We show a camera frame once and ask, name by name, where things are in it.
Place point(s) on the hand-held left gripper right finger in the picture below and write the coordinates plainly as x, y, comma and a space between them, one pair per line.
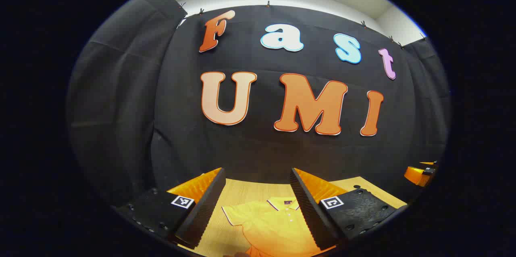
308, 212

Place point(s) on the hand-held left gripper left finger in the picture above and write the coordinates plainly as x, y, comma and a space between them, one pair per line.
205, 212

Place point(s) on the orange T-shirt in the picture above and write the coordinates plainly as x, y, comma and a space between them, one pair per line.
270, 224

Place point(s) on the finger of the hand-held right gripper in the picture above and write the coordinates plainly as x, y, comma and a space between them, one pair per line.
415, 175

